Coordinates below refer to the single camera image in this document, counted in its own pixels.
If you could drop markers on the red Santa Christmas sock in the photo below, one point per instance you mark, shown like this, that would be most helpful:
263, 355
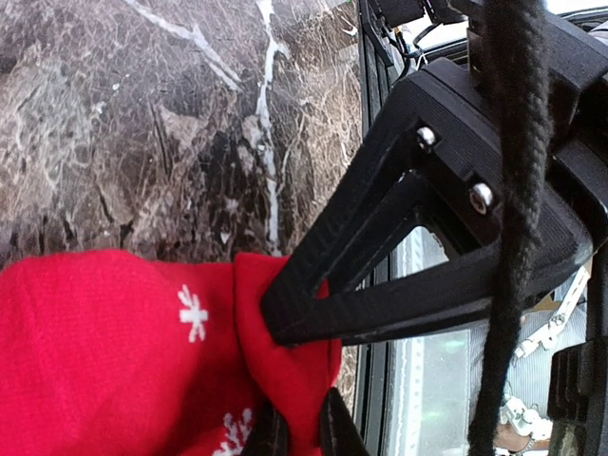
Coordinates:
106, 353

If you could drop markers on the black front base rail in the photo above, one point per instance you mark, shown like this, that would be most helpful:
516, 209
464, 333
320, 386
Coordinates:
372, 390

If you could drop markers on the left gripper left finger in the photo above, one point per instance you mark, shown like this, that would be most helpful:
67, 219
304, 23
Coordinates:
269, 436

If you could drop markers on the operator hand with wristband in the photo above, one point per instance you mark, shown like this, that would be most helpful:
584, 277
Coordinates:
507, 438

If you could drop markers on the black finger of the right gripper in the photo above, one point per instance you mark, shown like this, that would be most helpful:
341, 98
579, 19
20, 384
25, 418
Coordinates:
410, 241

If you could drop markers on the operator grey striped shirt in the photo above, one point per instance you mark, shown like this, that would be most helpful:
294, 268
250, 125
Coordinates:
544, 333

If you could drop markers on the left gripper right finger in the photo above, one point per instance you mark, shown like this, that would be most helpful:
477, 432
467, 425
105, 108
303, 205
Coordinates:
337, 432

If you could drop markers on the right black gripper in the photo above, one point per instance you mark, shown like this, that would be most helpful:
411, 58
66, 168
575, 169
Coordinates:
578, 105

